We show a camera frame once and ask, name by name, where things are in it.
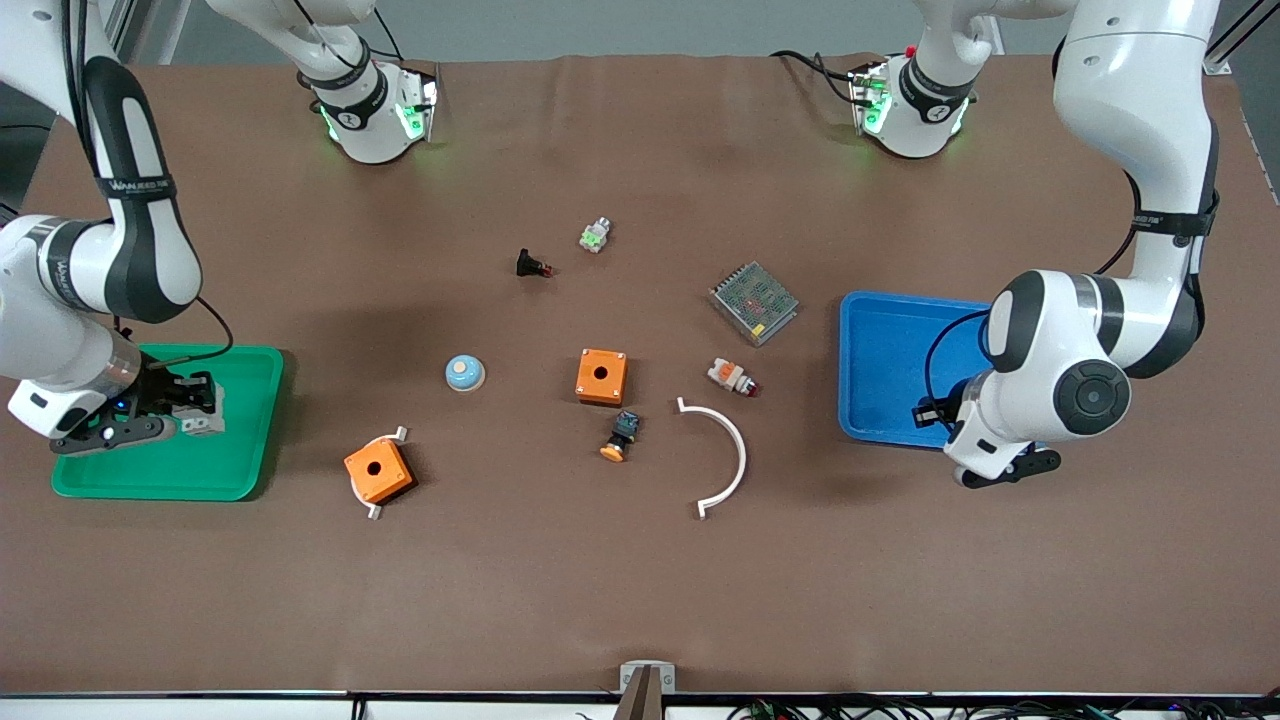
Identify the green plastic tray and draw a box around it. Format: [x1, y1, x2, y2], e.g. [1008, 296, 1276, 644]
[51, 343, 286, 502]

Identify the blue plastic tray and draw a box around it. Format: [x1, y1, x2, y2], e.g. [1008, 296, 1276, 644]
[838, 290, 1003, 449]

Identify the orange push-button box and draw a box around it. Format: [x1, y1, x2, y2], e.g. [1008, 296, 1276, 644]
[343, 438, 416, 505]
[575, 348, 630, 407]

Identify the red pushbutton orange white base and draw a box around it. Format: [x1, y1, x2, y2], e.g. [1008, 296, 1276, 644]
[706, 359, 761, 399]

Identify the metal mesh power supply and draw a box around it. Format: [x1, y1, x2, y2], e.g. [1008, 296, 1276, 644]
[709, 261, 801, 348]

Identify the orange black pushbutton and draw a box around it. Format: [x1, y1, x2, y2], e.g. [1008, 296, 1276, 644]
[599, 409, 642, 463]

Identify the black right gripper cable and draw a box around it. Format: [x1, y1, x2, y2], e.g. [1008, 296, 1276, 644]
[60, 0, 236, 369]

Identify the large white half-ring clamp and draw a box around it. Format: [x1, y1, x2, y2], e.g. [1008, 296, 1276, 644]
[676, 396, 748, 520]

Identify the small white half-ring clamp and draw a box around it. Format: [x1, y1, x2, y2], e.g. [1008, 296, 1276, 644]
[350, 425, 411, 522]

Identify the black cable bundle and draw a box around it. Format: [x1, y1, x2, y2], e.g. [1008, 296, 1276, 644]
[730, 695, 1280, 720]

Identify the aluminium frame post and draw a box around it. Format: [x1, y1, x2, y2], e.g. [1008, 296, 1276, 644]
[1203, 0, 1280, 76]
[100, 0, 193, 67]

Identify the black left arm base cable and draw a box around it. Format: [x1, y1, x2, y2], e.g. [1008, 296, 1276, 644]
[770, 48, 863, 106]

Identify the grey metal bracket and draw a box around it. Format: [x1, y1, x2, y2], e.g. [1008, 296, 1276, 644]
[619, 660, 677, 693]

